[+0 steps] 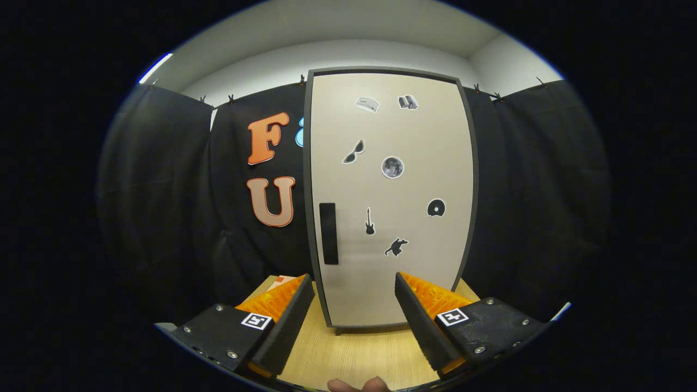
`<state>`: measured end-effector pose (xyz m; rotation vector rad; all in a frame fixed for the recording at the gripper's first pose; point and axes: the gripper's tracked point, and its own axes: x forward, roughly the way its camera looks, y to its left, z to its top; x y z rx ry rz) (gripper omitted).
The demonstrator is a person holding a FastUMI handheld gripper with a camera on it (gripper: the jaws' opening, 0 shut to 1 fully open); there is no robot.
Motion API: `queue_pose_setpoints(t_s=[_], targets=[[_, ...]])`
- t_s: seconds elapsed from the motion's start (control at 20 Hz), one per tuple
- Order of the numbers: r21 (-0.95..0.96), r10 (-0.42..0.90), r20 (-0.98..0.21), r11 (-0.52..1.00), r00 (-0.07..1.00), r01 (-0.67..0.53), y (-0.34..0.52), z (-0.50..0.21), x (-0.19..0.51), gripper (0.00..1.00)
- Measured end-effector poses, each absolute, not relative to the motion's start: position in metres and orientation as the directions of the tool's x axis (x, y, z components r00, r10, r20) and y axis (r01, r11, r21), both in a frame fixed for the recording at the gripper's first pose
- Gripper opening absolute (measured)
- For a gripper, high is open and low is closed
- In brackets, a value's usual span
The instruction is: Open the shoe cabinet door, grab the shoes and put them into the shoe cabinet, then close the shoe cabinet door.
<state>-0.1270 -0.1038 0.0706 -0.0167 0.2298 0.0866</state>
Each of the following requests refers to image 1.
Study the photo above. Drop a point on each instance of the grey shoe cabinet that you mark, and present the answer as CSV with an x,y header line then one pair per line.
x,y
381,69

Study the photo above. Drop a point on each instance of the row of black clips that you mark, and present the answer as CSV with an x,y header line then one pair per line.
x,y
231,99

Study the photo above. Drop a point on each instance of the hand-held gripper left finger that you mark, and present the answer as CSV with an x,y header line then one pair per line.
x,y
288,326

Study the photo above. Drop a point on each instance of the stack of books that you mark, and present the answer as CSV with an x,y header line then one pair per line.
x,y
280,281

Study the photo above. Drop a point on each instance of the black backdrop cloth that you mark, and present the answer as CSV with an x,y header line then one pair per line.
x,y
533,190

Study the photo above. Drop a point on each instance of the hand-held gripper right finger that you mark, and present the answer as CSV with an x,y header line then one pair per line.
x,y
422,326

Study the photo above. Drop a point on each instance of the ceiling light strip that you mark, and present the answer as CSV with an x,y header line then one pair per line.
x,y
155,68

